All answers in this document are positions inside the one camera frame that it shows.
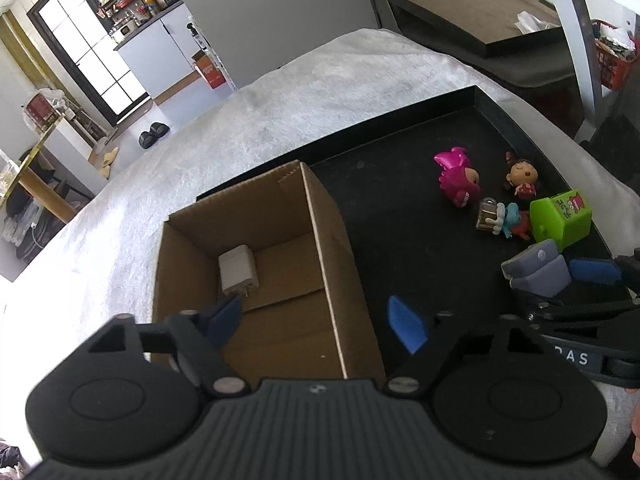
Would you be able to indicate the red basket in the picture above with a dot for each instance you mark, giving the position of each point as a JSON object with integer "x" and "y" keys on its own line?
{"x": 615, "y": 62}

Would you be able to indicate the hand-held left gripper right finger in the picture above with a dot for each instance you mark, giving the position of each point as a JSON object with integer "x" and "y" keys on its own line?
{"x": 407, "y": 324}

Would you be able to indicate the orange box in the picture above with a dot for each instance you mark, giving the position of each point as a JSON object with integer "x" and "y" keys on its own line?
{"x": 210, "y": 70}

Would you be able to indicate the red dress girl figurine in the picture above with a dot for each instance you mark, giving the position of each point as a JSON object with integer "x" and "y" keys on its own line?
{"x": 522, "y": 177}

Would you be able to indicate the kitchen shelf with utensils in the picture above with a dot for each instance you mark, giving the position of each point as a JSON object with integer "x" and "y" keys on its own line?
{"x": 132, "y": 7}

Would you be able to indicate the round table with gold edge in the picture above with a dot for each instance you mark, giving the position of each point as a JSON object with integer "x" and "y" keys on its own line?
{"x": 35, "y": 180}

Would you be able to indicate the white low cabinet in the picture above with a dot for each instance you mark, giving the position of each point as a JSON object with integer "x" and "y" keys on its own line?
{"x": 80, "y": 150}

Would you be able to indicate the black framed glass door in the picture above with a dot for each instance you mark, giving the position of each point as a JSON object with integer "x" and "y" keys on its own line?
{"x": 85, "y": 45}

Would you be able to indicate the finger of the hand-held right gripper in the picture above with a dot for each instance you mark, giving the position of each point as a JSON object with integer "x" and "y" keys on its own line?
{"x": 595, "y": 270}
{"x": 575, "y": 311}

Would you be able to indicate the green toy bin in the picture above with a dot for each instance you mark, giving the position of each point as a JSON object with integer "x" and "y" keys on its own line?
{"x": 557, "y": 220}

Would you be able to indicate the red tin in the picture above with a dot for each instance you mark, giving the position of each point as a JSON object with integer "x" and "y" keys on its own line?
{"x": 36, "y": 110}

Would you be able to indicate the white plastic bag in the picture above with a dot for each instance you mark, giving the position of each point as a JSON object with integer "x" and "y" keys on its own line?
{"x": 532, "y": 22}

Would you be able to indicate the beige slippers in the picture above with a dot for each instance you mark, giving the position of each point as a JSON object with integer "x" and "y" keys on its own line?
{"x": 110, "y": 160}

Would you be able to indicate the grey metal frame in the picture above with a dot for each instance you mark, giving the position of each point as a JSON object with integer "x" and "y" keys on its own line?
{"x": 575, "y": 35}

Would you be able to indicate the white kitchen cabinet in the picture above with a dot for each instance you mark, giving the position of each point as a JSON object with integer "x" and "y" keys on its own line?
{"x": 155, "y": 60}

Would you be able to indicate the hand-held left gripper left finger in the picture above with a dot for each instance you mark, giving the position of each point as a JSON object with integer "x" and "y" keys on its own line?
{"x": 226, "y": 316}

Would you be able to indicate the brown cardboard box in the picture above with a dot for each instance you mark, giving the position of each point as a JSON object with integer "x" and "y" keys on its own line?
{"x": 285, "y": 272}

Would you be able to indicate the grey toy sofa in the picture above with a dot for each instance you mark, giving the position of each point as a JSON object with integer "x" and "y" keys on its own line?
{"x": 540, "y": 272}

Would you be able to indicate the blue figurine with brown barrel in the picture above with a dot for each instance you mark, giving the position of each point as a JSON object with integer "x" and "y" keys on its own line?
{"x": 500, "y": 217}

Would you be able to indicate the white charger plug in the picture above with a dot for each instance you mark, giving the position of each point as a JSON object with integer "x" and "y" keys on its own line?
{"x": 239, "y": 270}

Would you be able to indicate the black tray with brown base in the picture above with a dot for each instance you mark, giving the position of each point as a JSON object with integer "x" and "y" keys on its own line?
{"x": 465, "y": 7}

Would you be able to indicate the pink dragon figurine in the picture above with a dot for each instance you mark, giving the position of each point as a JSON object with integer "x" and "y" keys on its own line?
{"x": 457, "y": 177}

